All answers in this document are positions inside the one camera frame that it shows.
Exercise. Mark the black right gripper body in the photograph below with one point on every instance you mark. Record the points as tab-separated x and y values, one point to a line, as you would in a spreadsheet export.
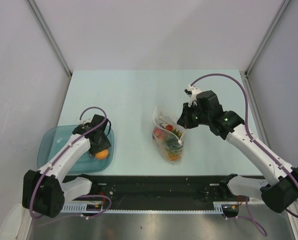
193	117

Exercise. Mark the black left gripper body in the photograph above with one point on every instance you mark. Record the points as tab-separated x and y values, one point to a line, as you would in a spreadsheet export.
103	143

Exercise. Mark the fake peach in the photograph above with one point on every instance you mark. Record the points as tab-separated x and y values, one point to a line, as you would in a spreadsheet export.
102	154

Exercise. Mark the clear dotted zip top bag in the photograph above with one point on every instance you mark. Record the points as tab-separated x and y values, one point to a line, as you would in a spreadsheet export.
161	118

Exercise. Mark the fake pineapple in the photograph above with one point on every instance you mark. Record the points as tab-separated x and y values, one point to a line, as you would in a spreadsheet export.
173	146

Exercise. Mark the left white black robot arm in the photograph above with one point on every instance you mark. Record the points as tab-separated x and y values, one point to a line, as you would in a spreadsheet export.
44	190

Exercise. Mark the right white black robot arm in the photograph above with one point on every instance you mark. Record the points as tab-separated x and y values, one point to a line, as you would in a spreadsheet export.
279	188

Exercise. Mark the fake red grapes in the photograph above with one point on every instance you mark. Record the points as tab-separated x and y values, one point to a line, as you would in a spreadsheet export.
162	133

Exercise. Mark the teal plastic container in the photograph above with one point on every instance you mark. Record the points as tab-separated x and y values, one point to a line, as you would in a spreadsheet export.
55	139

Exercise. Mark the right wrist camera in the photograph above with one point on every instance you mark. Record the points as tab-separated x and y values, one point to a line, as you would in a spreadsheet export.
192	92

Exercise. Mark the right aluminium frame post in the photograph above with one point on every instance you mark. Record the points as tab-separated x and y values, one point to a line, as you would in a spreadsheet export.
268	35

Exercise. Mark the aluminium frame post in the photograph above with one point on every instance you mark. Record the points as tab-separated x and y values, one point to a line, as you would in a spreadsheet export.
49	36
268	35

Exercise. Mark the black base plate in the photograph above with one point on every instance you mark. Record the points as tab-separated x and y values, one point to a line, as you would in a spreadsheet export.
160	193

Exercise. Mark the left aluminium frame post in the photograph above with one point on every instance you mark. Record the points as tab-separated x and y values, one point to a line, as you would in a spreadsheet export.
49	36

